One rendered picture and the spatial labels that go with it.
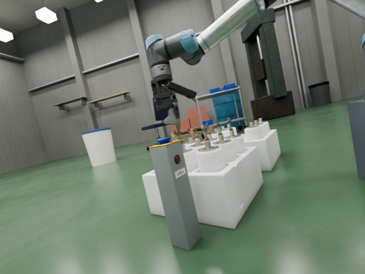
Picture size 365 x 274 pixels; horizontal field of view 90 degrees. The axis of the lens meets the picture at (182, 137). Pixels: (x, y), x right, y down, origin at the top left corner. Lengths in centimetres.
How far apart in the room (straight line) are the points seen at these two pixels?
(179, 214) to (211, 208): 14
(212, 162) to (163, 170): 18
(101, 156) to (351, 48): 806
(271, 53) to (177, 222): 488
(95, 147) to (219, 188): 278
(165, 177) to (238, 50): 723
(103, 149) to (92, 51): 676
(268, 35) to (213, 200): 491
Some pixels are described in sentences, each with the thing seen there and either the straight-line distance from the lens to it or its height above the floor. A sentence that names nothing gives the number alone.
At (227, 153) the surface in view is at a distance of 74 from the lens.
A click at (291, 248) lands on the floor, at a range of 59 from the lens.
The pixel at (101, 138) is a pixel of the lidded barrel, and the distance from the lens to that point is 322.
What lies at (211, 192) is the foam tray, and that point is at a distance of 63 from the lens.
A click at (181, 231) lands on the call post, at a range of 59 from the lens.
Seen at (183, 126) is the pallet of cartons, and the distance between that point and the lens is 599.
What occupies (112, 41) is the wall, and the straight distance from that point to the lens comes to 908.
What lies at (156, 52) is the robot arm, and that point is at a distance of 74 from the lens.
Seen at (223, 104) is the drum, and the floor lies 59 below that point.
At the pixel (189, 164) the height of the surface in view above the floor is 20.
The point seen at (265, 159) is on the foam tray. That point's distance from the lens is 112.
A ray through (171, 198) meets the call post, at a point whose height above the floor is 16.
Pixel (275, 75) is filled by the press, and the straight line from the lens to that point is 509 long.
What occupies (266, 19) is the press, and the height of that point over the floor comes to 233.
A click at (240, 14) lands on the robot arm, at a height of 71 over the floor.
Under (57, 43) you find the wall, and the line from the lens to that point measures 1075.
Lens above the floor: 36
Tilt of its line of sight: 4 degrees down
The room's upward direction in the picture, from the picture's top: 13 degrees counter-clockwise
